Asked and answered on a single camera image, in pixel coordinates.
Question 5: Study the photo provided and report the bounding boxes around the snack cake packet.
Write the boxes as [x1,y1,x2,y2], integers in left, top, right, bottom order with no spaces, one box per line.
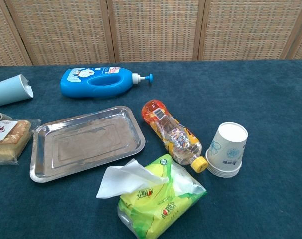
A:
[0,119,41,165]

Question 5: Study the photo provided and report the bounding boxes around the stainless steel rectangular tray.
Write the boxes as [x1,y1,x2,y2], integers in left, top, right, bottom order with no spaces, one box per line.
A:
[29,106,146,184]

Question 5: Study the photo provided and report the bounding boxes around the light blue plastic mug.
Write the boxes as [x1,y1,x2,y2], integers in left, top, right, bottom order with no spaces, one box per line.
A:
[0,74,34,107]

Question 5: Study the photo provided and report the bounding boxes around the blue pump detergent bottle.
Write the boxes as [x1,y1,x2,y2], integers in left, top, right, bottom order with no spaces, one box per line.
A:
[60,66,154,98]

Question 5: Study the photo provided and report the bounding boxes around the woven wooden folding screen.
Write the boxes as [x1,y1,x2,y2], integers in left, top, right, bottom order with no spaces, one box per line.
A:
[0,0,302,67]

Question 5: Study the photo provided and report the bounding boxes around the orange drink bottle yellow cap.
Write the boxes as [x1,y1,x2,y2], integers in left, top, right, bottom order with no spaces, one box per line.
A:
[141,99,208,173]

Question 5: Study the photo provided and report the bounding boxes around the green yellow tissue pack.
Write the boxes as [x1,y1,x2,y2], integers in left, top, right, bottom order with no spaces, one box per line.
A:
[96,153,207,239]

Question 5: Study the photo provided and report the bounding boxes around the stacked white paper cups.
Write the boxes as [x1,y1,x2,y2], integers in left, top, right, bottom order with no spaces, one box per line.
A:
[205,121,249,178]

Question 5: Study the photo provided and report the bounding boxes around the dark blue table cloth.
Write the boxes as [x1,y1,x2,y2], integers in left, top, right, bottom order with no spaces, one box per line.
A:
[0,59,302,239]

